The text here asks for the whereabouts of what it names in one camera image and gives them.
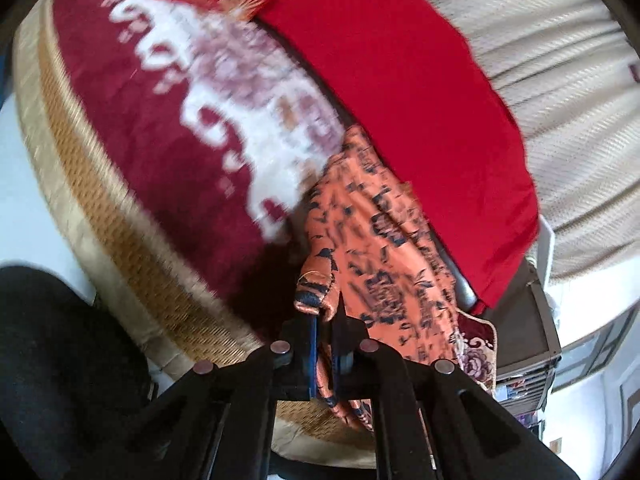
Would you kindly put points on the beige striped curtain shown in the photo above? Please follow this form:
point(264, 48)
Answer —
point(565, 69)

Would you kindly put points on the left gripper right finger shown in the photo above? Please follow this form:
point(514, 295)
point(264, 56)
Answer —
point(432, 421)

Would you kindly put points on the orange floral garment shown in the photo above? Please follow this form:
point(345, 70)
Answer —
point(372, 255)

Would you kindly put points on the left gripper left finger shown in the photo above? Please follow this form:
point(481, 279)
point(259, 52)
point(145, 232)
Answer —
point(217, 422)

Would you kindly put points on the dark grey storage box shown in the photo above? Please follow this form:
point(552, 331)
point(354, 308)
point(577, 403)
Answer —
point(505, 335)

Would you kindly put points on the red folded cloth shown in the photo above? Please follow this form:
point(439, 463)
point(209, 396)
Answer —
point(407, 76)

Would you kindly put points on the maroon white floral blanket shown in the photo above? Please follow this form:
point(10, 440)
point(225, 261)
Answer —
point(190, 135)

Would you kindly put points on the woven straw mattress edge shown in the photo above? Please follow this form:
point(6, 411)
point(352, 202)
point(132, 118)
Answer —
point(115, 249)

